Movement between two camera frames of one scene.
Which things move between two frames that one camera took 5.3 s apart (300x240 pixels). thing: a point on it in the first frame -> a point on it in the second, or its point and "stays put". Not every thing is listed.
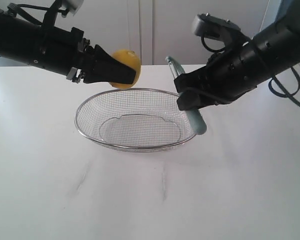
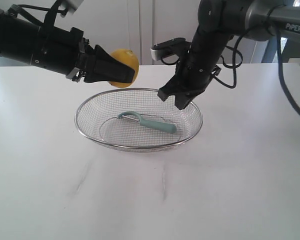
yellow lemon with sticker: (131, 58) stays put
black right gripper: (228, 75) -> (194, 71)
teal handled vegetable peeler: (193, 114) -> (168, 128)
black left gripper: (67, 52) stays put
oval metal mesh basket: (134, 119) stays put
